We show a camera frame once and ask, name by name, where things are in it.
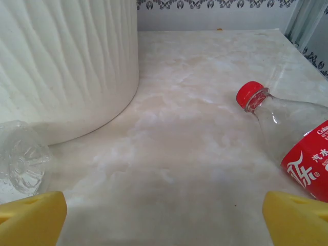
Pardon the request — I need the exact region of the white ribbed waste bin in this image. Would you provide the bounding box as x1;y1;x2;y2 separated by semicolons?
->
0;0;140;146

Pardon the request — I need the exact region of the aluminium frame post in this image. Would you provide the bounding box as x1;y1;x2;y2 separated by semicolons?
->
283;0;328;57

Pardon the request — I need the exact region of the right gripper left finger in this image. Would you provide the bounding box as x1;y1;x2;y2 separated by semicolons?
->
0;191;68;246

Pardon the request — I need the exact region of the cola bottle red label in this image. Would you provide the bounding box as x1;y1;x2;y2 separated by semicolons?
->
236;80;328;203

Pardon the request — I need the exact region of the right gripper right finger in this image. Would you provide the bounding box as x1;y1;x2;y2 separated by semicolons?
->
263;191;328;246

